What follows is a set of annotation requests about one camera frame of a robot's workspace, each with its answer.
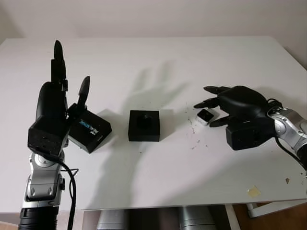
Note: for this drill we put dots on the white table frame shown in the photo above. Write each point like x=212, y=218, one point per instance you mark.
x=230, y=215

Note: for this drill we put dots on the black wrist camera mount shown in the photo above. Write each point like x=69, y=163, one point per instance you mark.
x=46, y=134
x=247, y=136

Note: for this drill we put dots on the yellow tape piece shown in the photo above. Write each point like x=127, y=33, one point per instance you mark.
x=254, y=194

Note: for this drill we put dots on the black RealSense box lid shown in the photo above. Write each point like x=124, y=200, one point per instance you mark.
x=92, y=130

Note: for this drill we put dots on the black camera box base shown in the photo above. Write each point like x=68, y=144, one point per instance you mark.
x=144, y=134

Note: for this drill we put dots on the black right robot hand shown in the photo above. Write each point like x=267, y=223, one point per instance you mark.
x=242, y=100

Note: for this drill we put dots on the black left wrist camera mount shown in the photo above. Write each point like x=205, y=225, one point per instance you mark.
x=46, y=134

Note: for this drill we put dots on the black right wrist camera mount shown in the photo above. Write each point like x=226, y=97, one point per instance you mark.
x=247, y=136

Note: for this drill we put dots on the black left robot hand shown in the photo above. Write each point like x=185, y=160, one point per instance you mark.
x=51, y=103

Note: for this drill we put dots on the small silver depth camera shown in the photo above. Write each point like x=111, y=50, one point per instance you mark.
x=205, y=117

